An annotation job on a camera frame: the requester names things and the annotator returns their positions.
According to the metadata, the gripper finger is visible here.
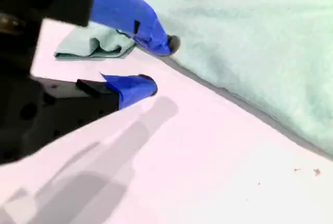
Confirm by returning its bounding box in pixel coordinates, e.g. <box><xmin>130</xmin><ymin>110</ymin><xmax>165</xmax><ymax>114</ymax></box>
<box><xmin>44</xmin><ymin>0</ymin><xmax>181</xmax><ymax>56</ymax></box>
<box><xmin>75</xmin><ymin>72</ymin><xmax>158</xmax><ymax>132</ymax></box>

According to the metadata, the pale green T-shirt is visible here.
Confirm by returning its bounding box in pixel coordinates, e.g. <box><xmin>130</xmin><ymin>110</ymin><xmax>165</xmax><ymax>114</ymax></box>
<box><xmin>54</xmin><ymin>0</ymin><xmax>333</xmax><ymax>161</ymax></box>

